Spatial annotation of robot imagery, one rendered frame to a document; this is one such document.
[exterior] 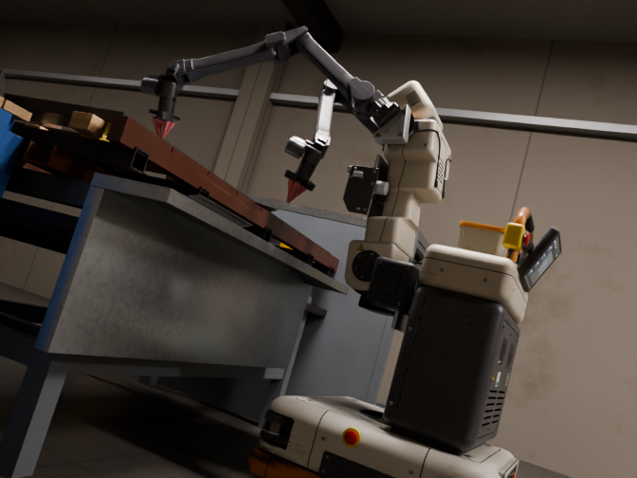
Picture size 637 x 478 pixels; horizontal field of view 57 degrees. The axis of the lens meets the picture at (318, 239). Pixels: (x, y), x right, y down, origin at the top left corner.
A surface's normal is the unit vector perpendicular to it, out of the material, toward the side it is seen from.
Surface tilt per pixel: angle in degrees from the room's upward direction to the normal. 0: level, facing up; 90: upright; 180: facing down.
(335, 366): 90
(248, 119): 90
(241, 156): 90
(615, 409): 90
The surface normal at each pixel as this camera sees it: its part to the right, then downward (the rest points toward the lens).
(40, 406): 0.90, 0.21
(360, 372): -0.32, -0.23
